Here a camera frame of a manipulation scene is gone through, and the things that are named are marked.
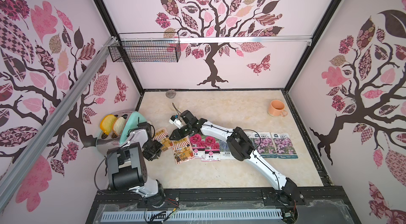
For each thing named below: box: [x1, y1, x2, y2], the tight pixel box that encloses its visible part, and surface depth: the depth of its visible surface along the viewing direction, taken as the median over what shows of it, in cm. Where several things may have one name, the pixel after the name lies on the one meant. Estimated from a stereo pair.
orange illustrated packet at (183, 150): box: [172, 135, 196, 165], surface depth 91 cm
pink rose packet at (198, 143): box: [189, 133, 206, 159], surface depth 92 cm
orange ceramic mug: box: [268, 99, 288, 117], surface depth 102 cm
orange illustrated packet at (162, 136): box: [153, 126, 174, 153], surface depth 97 cm
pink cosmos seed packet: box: [252, 132, 278, 159], surface depth 92 cm
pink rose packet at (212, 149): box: [200, 135, 221, 162], surface depth 91 cm
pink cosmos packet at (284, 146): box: [270, 132, 299, 159], surface depth 92 cm
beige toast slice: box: [112, 116, 127, 136], surface depth 81 cm
